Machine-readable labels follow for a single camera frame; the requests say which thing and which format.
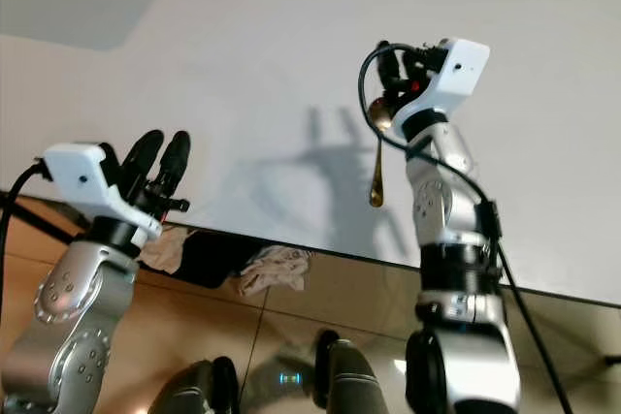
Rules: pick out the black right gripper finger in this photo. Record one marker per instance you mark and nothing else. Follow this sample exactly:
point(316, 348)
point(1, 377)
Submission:
point(392, 102)
point(388, 60)

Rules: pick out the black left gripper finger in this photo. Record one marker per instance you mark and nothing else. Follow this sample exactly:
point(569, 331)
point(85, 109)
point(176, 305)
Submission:
point(142, 155)
point(175, 157)

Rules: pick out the gold metal spoon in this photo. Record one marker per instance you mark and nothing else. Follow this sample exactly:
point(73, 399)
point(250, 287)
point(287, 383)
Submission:
point(376, 176)

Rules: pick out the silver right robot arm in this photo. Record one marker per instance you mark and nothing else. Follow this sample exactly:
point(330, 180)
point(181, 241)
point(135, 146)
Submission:
point(446, 201)

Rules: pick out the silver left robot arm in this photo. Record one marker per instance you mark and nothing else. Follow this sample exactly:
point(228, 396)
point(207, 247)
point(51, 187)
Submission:
point(73, 298)

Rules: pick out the crumpled pale cloth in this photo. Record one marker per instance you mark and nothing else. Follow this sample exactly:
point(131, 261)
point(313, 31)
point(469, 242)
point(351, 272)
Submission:
point(163, 247)

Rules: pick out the black bag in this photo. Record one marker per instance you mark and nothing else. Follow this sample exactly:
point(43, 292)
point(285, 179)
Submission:
point(213, 254)

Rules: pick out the crumpled patterned white cloth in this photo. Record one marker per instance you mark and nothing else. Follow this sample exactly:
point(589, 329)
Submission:
point(272, 269)

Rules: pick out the robot left leg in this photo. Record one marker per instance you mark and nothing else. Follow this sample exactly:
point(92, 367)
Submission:
point(189, 390)

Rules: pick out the robot leg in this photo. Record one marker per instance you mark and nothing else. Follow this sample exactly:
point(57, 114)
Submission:
point(189, 390)
point(354, 375)

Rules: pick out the robot right leg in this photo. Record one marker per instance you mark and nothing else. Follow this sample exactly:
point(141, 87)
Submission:
point(354, 375)

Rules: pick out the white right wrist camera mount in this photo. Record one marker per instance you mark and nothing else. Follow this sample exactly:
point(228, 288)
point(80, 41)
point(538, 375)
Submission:
point(456, 75)

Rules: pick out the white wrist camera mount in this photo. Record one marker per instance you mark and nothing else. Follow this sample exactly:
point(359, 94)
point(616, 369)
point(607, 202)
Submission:
point(82, 176)
point(456, 75)

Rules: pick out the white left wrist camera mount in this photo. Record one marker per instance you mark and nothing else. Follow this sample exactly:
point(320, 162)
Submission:
point(82, 176)

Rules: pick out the black table frame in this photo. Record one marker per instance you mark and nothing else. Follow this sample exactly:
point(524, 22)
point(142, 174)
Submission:
point(49, 217)

